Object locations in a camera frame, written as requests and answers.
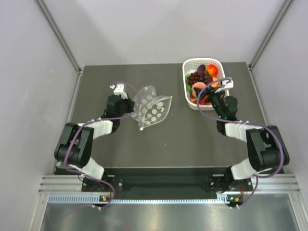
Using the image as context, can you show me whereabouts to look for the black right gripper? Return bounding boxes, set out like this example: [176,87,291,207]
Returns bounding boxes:
[195,86,226,119]

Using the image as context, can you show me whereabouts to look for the fake peach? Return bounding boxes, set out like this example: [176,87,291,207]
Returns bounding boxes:
[192,82,206,90]

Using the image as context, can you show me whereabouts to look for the red yellow fake mango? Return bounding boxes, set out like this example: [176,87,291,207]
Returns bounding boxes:
[199,95,211,105]

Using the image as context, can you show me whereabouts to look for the dark purple fake grapes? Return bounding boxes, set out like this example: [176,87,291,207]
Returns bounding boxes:
[186,72,209,86]

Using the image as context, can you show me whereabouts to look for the clear zip top bag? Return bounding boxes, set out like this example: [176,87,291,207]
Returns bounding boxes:
[131,85,173,131]

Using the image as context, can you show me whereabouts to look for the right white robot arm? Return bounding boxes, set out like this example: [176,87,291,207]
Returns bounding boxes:
[193,87,290,191]

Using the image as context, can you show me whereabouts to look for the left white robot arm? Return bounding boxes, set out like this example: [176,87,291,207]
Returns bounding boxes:
[54,95,135,191]

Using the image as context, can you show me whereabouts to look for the green fake vegetable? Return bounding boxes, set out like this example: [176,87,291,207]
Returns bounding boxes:
[185,74,192,92]

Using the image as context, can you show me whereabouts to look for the fake papaya half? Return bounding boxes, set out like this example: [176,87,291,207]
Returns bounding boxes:
[189,77,220,103]

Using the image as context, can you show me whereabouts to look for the purple fake eggplant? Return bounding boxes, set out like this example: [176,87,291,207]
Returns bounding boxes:
[197,64,205,73]

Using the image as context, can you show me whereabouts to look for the white perforated plastic basket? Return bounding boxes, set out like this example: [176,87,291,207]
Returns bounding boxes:
[182,58,226,111]

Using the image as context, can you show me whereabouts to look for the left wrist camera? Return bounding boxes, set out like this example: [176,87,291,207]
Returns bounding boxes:
[110,83,128,99]

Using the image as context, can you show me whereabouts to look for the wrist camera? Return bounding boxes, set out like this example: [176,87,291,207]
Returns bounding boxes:
[215,77,234,93]
[110,83,128,99]

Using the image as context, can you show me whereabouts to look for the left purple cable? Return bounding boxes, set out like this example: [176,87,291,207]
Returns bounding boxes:
[64,80,141,174]

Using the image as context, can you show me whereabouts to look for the purple cable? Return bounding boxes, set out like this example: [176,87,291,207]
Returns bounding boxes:
[64,80,141,174]
[196,77,285,206]

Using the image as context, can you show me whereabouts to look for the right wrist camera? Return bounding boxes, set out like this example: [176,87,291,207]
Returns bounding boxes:
[215,77,234,93]

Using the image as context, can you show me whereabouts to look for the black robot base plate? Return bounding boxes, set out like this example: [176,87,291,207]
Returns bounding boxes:
[81,165,256,200]

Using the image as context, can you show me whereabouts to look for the grey slotted cable duct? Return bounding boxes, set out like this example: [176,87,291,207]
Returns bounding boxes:
[48,193,244,205]

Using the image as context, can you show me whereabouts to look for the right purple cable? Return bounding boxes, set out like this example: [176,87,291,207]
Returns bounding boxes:
[196,77,285,206]

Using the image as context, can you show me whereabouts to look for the aluminium frame post right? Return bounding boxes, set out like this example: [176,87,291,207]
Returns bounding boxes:
[247,0,294,72]

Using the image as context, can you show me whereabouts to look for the aluminium frame post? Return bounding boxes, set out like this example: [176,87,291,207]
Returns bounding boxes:
[247,0,294,72]
[34,0,82,73]

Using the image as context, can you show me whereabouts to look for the aluminium frame post left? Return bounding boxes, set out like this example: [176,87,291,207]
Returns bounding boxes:
[34,0,82,73]

